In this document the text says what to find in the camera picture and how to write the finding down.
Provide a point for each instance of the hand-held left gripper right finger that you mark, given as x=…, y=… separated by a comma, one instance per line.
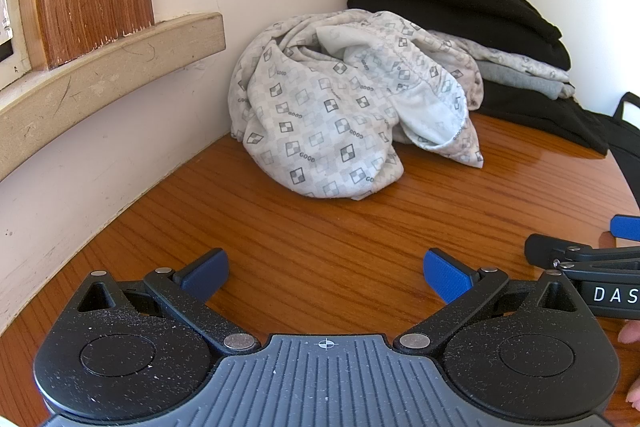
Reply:
x=445, y=273

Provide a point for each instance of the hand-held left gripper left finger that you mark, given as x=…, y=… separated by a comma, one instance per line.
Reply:
x=207, y=268

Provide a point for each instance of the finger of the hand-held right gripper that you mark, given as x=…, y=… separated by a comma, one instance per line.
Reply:
x=627, y=227
x=590, y=259

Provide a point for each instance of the white checker-print pajama pants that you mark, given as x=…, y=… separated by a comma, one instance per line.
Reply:
x=310, y=107

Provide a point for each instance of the person's right hand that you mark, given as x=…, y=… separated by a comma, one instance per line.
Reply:
x=632, y=333

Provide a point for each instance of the black bag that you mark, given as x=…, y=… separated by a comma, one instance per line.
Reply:
x=627, y=157

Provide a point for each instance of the black folded garment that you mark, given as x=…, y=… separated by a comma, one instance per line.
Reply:
x=540, y=117

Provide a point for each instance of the grey folded garment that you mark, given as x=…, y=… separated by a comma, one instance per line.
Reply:
x=520, y=82

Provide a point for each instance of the light patterned folded garment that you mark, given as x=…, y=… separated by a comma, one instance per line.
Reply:
x=500, y=52

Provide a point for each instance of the beige windowsill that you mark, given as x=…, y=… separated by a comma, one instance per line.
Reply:
x=100, y=77

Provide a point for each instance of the black folded sweater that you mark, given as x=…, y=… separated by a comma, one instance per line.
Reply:
x=450, y=2

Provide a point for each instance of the white window frame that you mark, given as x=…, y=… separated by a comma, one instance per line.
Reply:
x=22, y=7

